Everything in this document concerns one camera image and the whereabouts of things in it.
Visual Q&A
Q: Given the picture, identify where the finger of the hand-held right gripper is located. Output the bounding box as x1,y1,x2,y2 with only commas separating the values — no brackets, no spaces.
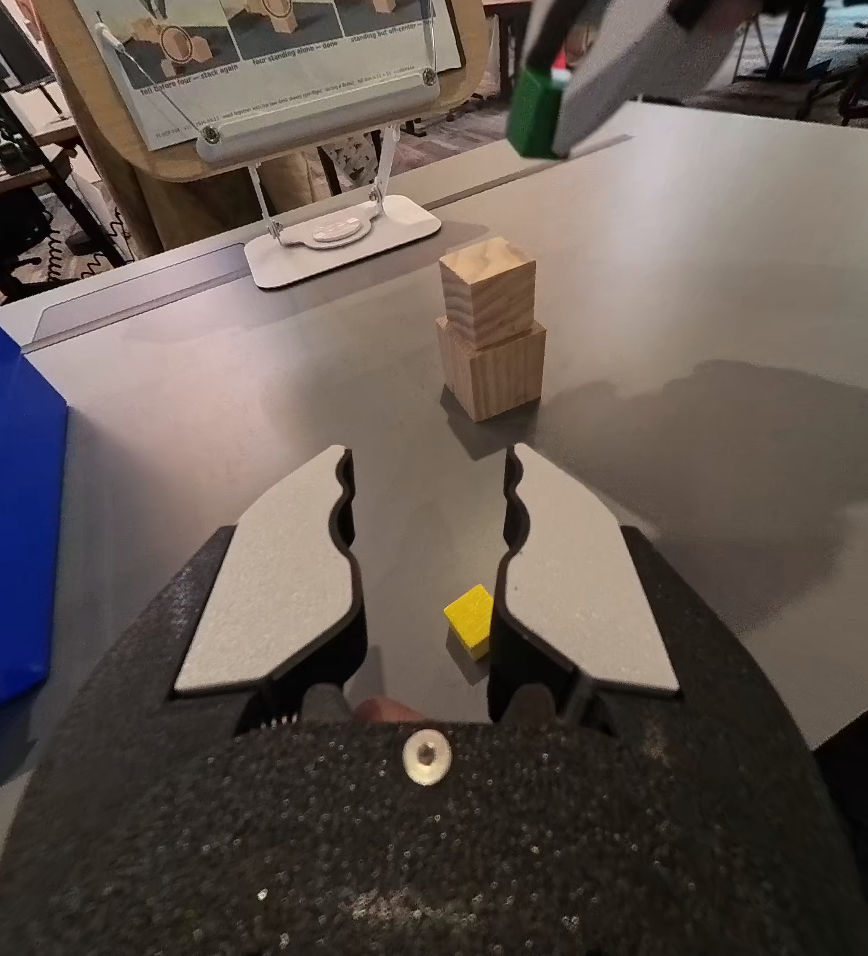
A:
519,0,592,76
553,0,743,159

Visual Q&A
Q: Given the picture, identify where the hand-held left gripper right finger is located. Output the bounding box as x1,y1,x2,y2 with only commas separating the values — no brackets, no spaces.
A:
488,443,681,699

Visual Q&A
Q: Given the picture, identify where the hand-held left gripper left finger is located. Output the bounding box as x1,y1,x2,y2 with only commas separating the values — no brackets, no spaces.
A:
173,445,369,699

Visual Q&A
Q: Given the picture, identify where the green wooden cube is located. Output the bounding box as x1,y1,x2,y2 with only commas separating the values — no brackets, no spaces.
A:
507,67,568,159

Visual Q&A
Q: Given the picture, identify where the yellow wooden cube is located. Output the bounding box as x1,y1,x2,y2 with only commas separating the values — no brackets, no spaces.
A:
443,584,496,662

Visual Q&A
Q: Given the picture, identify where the large plain wooden cube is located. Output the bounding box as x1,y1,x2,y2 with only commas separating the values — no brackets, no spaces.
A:
435,315,548,424

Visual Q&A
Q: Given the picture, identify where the medium plain wooden cube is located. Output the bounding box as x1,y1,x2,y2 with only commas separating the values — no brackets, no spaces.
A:
439,237,537,351

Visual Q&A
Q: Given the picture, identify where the printed white cloth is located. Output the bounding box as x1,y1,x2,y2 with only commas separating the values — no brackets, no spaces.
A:
325,127,393,197

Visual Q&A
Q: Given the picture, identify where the instruction sheet in clear holder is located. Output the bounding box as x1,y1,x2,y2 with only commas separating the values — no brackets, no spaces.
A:
75,0,465,154

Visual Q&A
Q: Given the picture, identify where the large blue plastic bin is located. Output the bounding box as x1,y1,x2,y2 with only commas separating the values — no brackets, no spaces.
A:
0,280,69,729

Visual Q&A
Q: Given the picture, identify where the brown fabric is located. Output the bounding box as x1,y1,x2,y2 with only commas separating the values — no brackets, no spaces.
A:
131,145,330,251

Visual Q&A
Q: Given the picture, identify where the light plywood board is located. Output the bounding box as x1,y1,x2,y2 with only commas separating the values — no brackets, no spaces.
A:
34,0,493,184

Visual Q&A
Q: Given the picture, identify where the wooden desk with black frame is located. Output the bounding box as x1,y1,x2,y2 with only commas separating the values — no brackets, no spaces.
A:
0,119,130,300

